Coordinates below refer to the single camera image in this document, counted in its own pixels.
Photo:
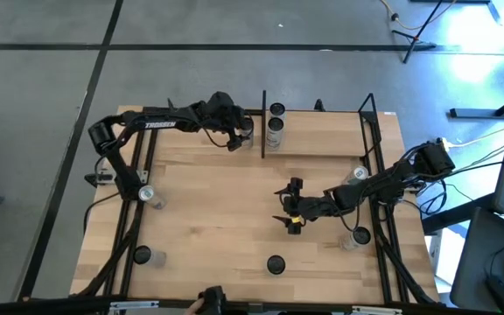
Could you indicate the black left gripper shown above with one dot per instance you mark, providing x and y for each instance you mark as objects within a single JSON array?
[{"x": 223, "y": 120}]

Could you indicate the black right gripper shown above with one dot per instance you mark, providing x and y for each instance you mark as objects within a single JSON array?
[{"x": 293, "y": 207}]

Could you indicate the Celsius can with orange logo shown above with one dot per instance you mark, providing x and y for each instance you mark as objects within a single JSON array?
[{"x": 247, "y": 139}]

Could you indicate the Celsius Arctic Vibe can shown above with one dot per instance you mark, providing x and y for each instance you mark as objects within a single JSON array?
[
  {"x": 275, "y": 124},
  {"x": 277, "y": 109}
]

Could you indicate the Celsius Peach Vibe can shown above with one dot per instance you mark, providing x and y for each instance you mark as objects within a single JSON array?
[{"x": 275, "y": 264}]

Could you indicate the silver Celsius can black lid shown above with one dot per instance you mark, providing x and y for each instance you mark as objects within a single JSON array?
[{"x": 360, "y": 236}]

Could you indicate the teal blue Celsius can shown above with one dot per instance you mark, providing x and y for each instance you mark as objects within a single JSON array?
[{"x": 147, "y": 193}]

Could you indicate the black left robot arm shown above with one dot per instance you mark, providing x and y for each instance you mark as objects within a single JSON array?
[{"x": 160, "y": 124}]

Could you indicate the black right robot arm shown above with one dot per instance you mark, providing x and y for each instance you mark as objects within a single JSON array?
[{"x": 387, "y": 181}]

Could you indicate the white Celsius can silver lid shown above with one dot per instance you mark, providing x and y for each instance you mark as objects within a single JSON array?
[{"x": 359, "y": 173}]

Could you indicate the black table clamp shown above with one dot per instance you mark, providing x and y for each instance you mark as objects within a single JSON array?
[
  {"x": 171, "y": 105},
  {"x": 319, "y": 106}
]

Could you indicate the person's hand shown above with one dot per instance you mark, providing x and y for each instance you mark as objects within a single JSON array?
[{"x": 194, "y": 308}]

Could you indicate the white Celsius can black lid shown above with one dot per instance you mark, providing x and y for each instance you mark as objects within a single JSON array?
[{"x": 142, "y": 255}]

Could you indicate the black desk leg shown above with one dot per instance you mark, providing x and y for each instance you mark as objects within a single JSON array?
[{"x": 453, "y": 216}]

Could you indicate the white power strip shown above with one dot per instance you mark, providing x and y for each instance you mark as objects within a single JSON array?
[{"x": 443, "y": 143}]

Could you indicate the black stand base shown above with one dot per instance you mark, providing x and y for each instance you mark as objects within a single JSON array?
[{"x": 475, "y": 113}]

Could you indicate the black tripod stand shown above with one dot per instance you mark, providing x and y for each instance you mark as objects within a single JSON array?
[{"x": 423, "y": 30}]

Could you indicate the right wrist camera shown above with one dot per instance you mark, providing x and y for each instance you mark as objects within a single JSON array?
[{"x": 312, "y": 207}]

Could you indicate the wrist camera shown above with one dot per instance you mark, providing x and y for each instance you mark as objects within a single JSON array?
[
  {"x": 312, "y": 207},
  {"x": 221, "y": 100}
]

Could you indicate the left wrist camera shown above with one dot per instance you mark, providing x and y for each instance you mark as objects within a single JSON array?
[{"x": 221, "y": 100}]

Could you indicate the wooden shelf with black frame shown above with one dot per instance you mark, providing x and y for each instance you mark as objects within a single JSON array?
[{"x": 322, "y": 135}]

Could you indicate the black aluminium table frame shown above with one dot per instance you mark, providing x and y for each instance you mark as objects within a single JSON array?
[{"x": 383, "y": 267}]

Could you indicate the silver metal bracket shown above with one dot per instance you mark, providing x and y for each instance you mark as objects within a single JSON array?
[
  {"x": 134, "y": 305},
  {"x": 376, "y": 310}
]

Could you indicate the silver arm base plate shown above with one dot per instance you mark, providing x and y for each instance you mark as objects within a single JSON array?
[{"x": 104, "y": 176}]

